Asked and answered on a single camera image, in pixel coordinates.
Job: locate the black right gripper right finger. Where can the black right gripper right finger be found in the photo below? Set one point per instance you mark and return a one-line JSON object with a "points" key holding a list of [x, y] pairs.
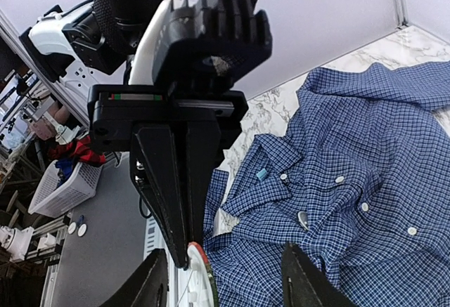
{"points": [[304, 285]]}

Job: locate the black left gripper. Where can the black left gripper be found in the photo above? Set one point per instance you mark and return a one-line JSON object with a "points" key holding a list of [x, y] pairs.
{"points": [[171, 171]]}

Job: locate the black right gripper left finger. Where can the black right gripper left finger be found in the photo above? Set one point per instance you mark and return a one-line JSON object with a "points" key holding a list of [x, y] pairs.
{"points": [[146, 287]]}

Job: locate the blue plaid shirt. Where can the blue plaid shirt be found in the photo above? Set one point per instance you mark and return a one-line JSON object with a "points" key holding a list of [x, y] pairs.
{"points": [[366, 159]]}

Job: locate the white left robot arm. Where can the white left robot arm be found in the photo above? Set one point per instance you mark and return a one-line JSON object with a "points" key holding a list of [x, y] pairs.
{"points": [[96, 35]]}

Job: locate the red plaid cloth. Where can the red plaid cloth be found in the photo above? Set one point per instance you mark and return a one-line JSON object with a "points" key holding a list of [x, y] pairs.
{"points": [[79, 150]]}

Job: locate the white plastic laundry basket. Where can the white plastic laundry basket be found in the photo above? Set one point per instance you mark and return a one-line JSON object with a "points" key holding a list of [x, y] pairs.
{"points": [[52, 199]]}

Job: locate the black wrist camera on left gripper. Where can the black wrist camera on left gripper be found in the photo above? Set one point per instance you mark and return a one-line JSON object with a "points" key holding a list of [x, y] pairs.
{"points": [[204, 47]]}

